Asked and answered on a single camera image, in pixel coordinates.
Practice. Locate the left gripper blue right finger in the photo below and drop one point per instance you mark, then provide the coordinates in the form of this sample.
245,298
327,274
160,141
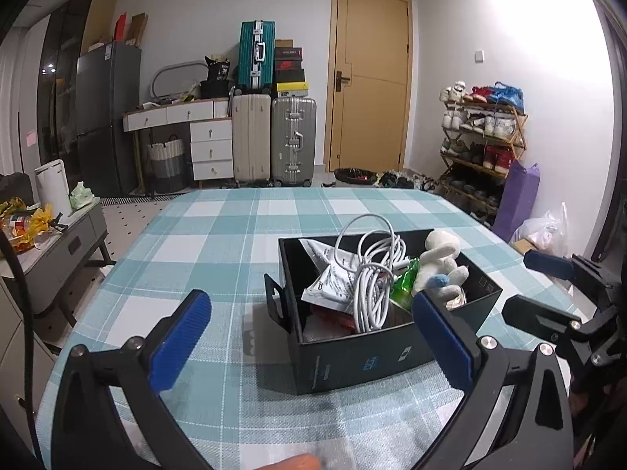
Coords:
514,413

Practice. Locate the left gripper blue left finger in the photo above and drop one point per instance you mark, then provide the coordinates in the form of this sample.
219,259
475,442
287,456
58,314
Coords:
87,430

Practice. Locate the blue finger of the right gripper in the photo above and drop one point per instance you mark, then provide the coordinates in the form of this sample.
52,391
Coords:
540,320
567,269

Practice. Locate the white plush toy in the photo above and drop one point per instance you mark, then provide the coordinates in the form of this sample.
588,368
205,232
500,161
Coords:
439,275

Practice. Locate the green snack packet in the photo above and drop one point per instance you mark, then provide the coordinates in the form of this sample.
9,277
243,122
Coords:
401,292

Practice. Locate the red white printed packet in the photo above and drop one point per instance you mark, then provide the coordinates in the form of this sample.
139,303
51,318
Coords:
330,316

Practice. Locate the silver printed pouch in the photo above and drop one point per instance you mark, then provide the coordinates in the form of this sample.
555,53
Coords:
334,286

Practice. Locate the person's hand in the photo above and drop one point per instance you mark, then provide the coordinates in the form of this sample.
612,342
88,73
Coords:
300,462

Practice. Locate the white plastic bag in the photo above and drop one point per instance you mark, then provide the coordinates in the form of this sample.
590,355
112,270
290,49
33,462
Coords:
548,233

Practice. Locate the cardboard box on floor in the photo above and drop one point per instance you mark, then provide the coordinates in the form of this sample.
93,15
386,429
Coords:
522,246

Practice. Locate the purple bag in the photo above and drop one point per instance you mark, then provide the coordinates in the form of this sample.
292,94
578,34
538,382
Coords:
518,198

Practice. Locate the grey side cabinet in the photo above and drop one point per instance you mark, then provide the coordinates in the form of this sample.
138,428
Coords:
50,268

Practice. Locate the shoe rack with shoes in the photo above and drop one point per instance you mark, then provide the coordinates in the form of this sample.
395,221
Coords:
483,129

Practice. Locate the teal checked tablecloth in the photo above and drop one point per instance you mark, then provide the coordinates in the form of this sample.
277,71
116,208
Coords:
235,398

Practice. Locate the yellow plastic bag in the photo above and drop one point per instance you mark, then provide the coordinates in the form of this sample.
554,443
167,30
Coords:
24,228

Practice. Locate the white air purifier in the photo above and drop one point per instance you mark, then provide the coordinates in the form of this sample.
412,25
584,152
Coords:
52,187

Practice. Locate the laundry basket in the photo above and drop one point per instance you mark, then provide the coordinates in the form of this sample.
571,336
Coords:
168,165

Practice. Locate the white drawer desk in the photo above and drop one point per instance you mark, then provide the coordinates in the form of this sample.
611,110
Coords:
206,128

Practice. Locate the wooden door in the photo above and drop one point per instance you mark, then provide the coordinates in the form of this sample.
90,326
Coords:
368,84

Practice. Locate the beige suitcase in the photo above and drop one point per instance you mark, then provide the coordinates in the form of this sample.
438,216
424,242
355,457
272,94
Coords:
251,118

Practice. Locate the dark refrigerator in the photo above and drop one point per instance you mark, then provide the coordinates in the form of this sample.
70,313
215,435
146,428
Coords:
107,88

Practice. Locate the oval mirror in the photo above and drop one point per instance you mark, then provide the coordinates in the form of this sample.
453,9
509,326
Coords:
174,82

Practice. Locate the silver suitcase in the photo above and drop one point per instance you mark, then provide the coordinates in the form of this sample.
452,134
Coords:
293,122

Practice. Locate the stacked shoe boxes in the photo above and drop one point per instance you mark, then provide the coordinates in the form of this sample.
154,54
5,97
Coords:
289,73

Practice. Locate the green suitcase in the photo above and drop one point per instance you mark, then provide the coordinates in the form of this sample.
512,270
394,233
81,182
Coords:
256,56

